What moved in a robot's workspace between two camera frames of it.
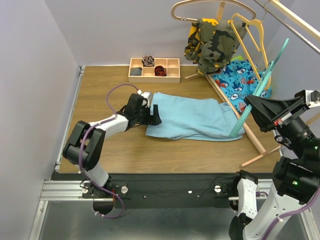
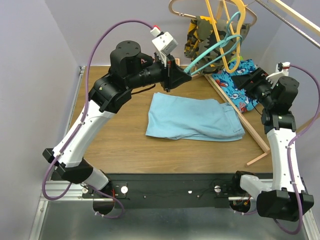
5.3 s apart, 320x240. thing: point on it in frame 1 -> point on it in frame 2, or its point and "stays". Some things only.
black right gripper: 267,110 -> 256,76
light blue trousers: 190,118 stays
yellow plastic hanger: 255,27 -> 238,34
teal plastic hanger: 265,78 -> 231,40
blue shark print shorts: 239,80 stays
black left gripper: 154,119 -> 175,75
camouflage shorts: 211,43 stays
